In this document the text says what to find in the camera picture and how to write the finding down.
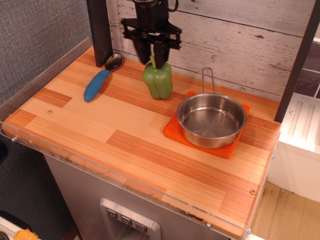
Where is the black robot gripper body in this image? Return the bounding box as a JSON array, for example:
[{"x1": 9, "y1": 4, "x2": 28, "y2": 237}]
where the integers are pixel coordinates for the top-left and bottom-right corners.
[{"x1": 121, "y1": 0, "x2": 182, "y2": 50}]

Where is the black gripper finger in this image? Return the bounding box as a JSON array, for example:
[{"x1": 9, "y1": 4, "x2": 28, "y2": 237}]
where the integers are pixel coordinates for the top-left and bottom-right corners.
[
  {"x1": 133, "y1": 38, "x2": 151, "y2": 64},
  {"x1": 153, "y1": 41, "x2": 170, "y2": 69}
]

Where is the green toy bell pepper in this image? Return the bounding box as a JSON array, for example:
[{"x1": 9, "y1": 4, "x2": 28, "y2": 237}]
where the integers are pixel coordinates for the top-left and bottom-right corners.
[{"x1": 142, "y1": 55, "x2": 173, "y2": 100}]

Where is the stainless steel pan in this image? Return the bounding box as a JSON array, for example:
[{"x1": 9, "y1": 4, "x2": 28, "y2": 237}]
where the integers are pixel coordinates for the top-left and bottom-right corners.
[{"x1": 176, "y1": 79, "x2": 247, "y2": 149}]

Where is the orange knitted cloth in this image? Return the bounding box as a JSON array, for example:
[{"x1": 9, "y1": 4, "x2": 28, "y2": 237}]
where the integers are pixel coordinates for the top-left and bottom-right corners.
[{"x1": 162, "y1": 91, "x2": 250, "y2": 159}]

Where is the clear acrylic edge guard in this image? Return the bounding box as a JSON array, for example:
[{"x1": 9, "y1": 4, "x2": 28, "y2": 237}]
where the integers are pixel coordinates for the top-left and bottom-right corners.
[{"x1": 0, "y1": 123, "x2": 253, "y2": 240}]

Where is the grey toy fridge cabinet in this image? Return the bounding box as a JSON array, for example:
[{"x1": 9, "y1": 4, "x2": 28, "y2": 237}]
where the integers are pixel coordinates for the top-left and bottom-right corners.
[{"x1": 45, "y1": 155, "x2": 228, "y2": 240}]

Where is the silver dispenser button panel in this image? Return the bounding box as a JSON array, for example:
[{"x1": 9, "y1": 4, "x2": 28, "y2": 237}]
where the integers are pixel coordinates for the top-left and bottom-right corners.
[{"x1": 99, "y1": 197, "x2": 162, "y2": 240}]

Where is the white toy sink unit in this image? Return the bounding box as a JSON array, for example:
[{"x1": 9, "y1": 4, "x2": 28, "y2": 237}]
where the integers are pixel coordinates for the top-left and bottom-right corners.
[{"x1": 267, "y1": 93, "x2": 320, "y2": 202}]

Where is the yellow cloth object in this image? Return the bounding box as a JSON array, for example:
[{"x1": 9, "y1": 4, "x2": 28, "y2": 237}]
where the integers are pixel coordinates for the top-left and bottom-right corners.
[{"x1": 13, "y1": 229, "x2": 39, "y2": 240}]

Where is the blue handled metal spoon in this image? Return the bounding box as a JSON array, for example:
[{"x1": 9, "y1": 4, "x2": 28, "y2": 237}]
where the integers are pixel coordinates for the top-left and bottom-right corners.
[{"x1": 83, "y1": 53, "x2": 123, "y2": 103}]

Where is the dark right frame post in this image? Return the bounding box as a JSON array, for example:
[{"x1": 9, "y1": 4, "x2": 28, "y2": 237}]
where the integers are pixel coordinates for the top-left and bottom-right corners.
[{"x1": 274, "y1": 0, "x2": 320, "y2": 123}]

